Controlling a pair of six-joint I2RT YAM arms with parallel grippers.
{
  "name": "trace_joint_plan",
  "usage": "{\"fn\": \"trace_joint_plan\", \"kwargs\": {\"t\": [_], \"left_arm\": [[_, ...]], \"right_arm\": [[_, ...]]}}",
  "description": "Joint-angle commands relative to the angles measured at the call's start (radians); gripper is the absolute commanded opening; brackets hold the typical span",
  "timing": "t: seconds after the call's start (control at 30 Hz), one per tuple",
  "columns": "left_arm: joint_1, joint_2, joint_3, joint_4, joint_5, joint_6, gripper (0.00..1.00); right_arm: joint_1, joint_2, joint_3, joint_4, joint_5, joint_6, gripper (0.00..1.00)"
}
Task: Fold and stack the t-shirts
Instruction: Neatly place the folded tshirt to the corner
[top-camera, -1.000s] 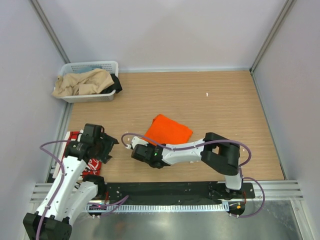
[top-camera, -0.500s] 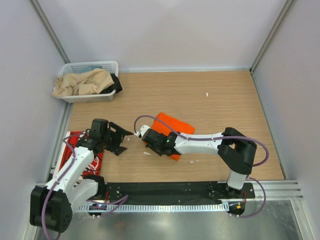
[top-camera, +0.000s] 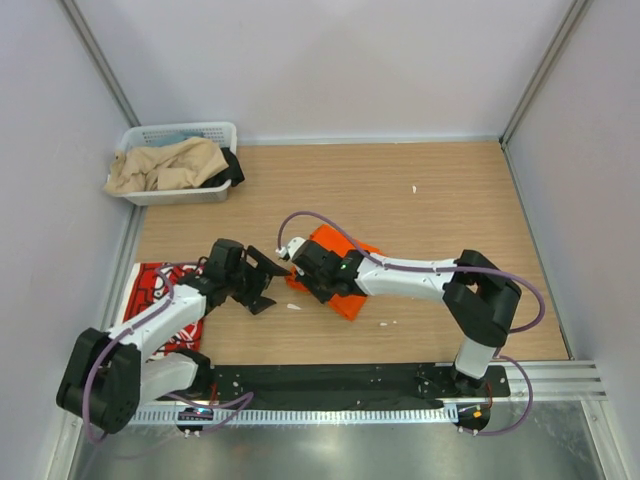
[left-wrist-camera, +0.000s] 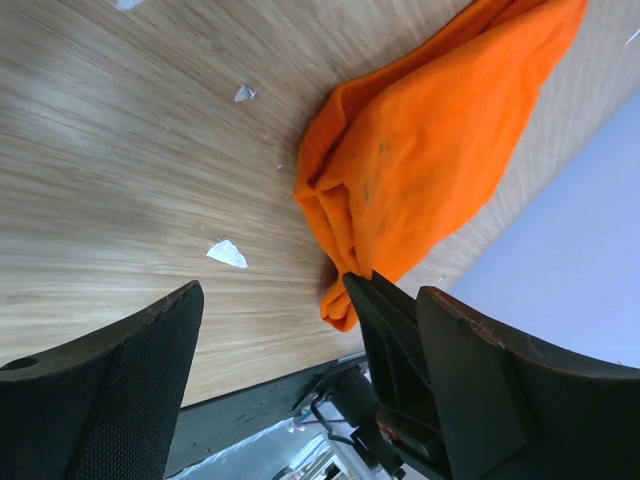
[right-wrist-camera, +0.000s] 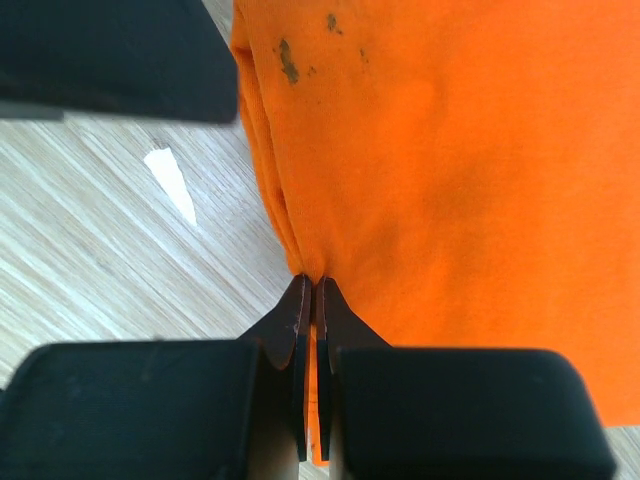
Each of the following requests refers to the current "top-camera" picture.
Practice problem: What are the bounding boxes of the red coca cola t shirt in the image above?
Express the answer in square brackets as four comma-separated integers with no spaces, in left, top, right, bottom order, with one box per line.
[114,262,204,360]

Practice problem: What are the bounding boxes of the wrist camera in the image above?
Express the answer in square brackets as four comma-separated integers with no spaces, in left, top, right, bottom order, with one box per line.
[202,238,244,283]
[276,237,341,282]

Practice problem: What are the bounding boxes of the beige t shirt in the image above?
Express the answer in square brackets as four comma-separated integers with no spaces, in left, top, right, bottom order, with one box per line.
[104,137,228,196]

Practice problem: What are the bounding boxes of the aluminium frame rail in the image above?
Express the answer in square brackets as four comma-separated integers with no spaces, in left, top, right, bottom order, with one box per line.
[59,359,609,407]

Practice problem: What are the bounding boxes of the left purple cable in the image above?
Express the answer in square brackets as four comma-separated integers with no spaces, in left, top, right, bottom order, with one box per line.
[82,263,255,445]

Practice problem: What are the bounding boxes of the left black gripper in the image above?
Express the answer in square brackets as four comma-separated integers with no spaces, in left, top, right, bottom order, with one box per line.
[224,246,290,313]

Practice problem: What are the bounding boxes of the white slotted cable duct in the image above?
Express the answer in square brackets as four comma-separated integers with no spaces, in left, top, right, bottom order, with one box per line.
[129,403,458,427]

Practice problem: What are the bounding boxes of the orange t shirt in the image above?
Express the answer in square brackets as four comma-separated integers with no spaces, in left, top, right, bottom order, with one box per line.
[285,224,366,322]

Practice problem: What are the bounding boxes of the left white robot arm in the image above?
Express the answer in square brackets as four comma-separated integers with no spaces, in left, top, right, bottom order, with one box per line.
[55,239,289,434]

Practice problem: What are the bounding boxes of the black t shirt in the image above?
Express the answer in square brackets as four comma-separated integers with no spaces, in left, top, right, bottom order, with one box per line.
[201,147,245,188]

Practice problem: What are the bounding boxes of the white plastic basket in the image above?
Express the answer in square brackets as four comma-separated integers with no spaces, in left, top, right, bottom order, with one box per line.
[117,121,237,207]

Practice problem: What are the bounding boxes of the light blue cloth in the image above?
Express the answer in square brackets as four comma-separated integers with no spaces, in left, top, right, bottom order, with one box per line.
[148,131,204,148]

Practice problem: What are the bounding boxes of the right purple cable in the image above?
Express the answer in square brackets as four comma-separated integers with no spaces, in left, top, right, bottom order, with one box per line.
[275,211,547,438]

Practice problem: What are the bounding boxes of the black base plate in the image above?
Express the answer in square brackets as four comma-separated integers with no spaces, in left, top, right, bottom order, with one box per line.
[186,363,511,411]

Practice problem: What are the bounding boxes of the purple cable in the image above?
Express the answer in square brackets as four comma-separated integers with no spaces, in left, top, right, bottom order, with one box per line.
[275,211,547,438]
[82,263,255,445]

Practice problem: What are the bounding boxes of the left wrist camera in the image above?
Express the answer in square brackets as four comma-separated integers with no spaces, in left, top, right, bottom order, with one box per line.
[202,238,244,283]

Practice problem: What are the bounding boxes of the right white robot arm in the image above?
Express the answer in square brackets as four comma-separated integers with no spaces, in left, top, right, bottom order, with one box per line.
[292,242,522,396]

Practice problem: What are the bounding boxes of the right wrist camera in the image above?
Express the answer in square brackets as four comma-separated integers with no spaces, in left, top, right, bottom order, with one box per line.
[276,237,341,282]

